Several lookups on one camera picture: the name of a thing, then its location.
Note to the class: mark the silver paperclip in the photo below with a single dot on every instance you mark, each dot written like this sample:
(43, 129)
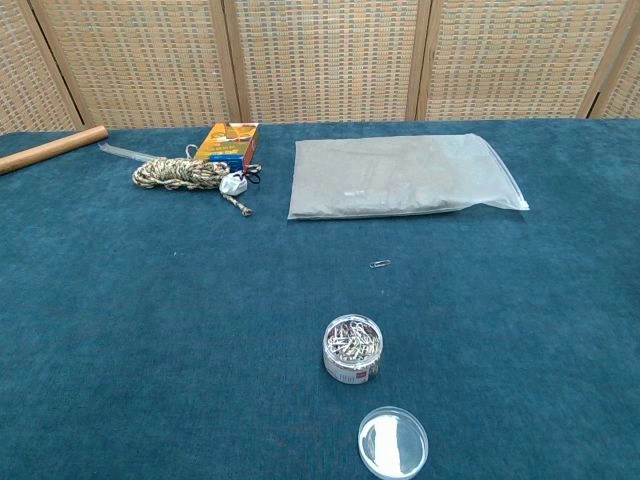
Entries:
(380, 263)

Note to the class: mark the wooden rolling stick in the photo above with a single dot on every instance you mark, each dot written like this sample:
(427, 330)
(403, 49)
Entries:
(50, 148)

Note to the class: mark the round clear plastic lid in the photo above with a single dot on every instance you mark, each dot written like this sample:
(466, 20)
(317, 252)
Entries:
(393, 443)

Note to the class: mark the clear plastic strip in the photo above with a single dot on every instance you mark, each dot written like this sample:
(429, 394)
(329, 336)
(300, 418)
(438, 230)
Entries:
(120, 150)

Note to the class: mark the woven folding screen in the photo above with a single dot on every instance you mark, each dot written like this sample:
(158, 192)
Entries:
(320, 57)

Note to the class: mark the clear jar of paperclips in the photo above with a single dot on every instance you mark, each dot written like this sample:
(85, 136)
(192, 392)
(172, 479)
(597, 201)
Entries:
(352, 350)

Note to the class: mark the orange cardboard box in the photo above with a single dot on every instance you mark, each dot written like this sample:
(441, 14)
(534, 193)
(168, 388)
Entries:
(231, 141)

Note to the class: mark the large clear zip bag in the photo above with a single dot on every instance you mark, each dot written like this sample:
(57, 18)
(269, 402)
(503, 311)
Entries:
(395, 172)

